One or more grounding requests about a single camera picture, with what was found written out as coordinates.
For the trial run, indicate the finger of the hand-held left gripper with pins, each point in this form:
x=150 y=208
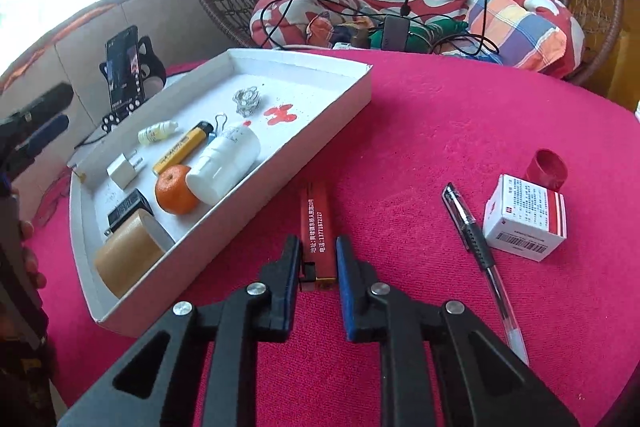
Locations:
x=55 y=94
x=50 y=127

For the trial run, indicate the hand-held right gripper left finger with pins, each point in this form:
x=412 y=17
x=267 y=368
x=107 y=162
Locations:
x=290 y=287

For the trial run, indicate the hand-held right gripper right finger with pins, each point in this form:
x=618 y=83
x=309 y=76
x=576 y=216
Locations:
x=345 y=287

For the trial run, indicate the red slim lighter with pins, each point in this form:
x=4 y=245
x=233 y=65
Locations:
x=317 y=227

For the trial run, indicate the white charger plug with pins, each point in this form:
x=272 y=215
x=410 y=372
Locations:
x=122 y=169

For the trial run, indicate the small eye drop bottle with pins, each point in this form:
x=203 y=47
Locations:
x=155 y=134

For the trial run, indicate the brown tape roll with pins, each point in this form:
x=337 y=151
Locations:
x=125 y=257

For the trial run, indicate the yellow lighter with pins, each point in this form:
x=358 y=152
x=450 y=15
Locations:
x=180 y=149

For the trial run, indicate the tangerine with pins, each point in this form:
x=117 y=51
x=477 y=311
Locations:
x=172 y=192

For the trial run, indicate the white pill bottle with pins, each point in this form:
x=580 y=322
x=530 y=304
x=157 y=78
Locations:
x=220 y=167

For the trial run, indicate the black binder clip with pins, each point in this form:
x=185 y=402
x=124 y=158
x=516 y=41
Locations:
x=220 y=124

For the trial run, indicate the white cardboard tray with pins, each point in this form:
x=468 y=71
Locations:
x=300 y=97

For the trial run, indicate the person's left hand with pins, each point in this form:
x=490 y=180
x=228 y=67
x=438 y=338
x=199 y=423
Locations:
x=30 y=229

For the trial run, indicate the black smartphone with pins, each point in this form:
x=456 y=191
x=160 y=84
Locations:
x=122 y=67

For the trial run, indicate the phone on cat stand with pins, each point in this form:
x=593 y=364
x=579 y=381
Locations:
x=152 y=62

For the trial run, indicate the black gel pen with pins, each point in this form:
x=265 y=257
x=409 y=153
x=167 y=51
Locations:
x=472 y=232

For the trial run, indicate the white red medicine box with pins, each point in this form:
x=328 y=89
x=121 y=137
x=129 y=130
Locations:
x=525 y=212

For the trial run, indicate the red plastic cap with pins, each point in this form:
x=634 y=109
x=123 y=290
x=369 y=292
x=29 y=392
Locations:
x=545 y=167

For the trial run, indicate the black power adapter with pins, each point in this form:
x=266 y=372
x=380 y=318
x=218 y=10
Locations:
x=396 y=34

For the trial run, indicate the red white bolster pillow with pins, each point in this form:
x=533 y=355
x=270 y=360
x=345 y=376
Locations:
x=300 y=7
x=550 y=7

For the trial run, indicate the green cloth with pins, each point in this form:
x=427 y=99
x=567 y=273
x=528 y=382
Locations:
x=440 y=32

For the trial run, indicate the plaid pillow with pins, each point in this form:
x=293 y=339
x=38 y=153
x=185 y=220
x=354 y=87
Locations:
x=515 y=32

